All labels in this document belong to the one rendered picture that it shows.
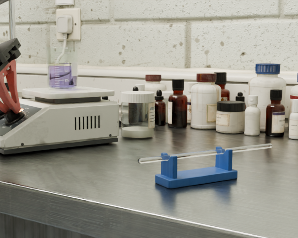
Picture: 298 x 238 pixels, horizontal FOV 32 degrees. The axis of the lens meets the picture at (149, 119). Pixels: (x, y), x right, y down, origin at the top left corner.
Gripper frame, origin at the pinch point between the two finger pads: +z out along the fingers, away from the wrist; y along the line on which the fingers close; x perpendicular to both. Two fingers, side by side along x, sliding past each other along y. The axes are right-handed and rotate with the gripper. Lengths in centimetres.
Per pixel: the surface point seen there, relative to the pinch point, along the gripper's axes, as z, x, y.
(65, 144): 8.2, 0.3, -5.0
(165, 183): 7.9, 18.4, -24.6
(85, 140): 9.9, -2.3, -7.1
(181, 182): 8.5, 18.0, -26.3
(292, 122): 24.8, -16.4, -36.9
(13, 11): -6, -50, 19
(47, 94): 0.4, -2.0, -5.3
